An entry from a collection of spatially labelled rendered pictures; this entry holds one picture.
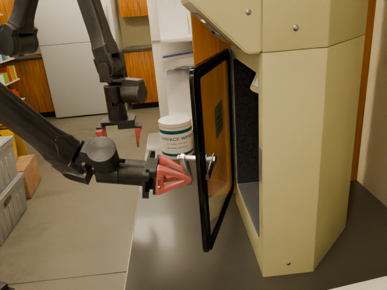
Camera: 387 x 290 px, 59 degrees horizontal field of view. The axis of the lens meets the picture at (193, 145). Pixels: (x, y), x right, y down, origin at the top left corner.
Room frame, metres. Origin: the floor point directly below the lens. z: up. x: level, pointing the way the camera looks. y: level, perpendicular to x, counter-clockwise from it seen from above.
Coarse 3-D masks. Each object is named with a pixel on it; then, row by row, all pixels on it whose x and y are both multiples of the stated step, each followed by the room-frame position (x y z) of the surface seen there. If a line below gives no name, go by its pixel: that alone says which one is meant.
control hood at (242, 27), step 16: (192, 0) 0.57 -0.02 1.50; (208, 0) 0.57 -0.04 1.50; (224, 0) 0.58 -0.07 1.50; (240, 0) 0.58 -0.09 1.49; (256, 0) 0.58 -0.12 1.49; (208, 16) 0.58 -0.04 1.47; (224, 16) 0.58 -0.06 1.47; (240, 16) 0.58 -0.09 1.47; (256, 16) 0.58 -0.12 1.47; (224, 32) 0.58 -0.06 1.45; (240, 32) 0.58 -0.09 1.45; (256, 32) 0.58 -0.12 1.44; (240, 48) 0.58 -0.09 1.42; (256, 48) 0.58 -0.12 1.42
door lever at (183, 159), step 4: (180, 156) 0.65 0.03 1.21; (184, 156) 0.65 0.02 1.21; (188, 156) 0.65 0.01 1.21; (192, 156) 0.65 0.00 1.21; (180, 160) 0.65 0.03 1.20; (184, 160) 0.65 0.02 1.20; (188, 160) 0.65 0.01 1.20; (192, 160) 0.64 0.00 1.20; (180, 164) 0.66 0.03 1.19; (184, 164) 0.65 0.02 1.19; (188, 164) 0.66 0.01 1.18; (184, 168) 0.66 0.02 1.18; (188, 168) 0.66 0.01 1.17; (184, 172) 0.66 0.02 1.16; (188, 172) 0.66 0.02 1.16; (192, 176) 0.68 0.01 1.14; (192, 180) 0.68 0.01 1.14; (188, 184) 0.68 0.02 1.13; (192, 184) 0.68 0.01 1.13
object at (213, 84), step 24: (192, 72) 0.60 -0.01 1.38; (216, 72) 0.75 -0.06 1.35; (192, 96) 0.60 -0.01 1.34; (216, 96) 0.74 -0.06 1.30; (192, 120) 0.60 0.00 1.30; (216, 120) 0.73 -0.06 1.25; (216, 144) 0.72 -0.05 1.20; (216, 168) 0.71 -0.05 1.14; (216, 192) 0.70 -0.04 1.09; (216, 216) 0.69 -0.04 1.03
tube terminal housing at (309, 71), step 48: (288, 0) 0.58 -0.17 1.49; (336, 0) 0.60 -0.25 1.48; (288, 48) 0.58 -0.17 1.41; (336, 48) 0.61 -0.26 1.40; (288, 96) 0.58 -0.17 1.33; (336, 96) 0.62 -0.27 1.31; (288, 144) 0.58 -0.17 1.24; (336, 144) 0.64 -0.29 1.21; (288, 192) 0.58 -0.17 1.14; (336, 192) 0.66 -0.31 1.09; (288, 240) 0.58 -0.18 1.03
